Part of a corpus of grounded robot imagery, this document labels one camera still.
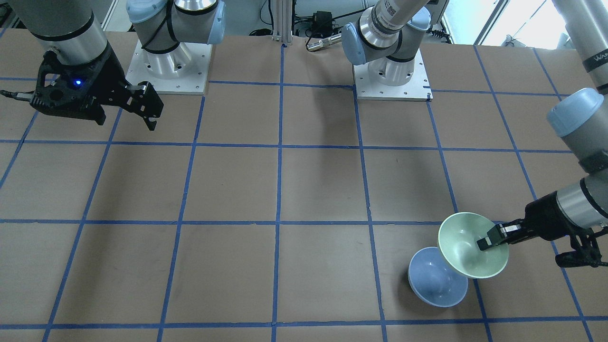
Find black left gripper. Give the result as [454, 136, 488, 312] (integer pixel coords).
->
[477, 192, 582, 251]

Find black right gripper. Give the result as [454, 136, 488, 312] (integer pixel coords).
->
[29, 43, 164, 131]

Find green bowl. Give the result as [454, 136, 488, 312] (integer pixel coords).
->
[437, 212, 510, 279]

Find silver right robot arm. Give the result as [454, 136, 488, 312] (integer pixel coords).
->
[1, 0, 226, 131]

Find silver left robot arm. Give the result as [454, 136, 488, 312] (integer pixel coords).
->
[342, 0, 607, 255]

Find blue bowl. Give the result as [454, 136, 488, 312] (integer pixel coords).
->
[408, 247, 468, 308]

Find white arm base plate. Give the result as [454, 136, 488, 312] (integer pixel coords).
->
[352, 49, 434, 102]
[126, 41, 214, 95]

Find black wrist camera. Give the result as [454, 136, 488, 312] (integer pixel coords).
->
[555, 225, 608, 268]

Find aluminium frame post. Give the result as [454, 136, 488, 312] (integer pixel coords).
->
[268, 0, 296, 47]

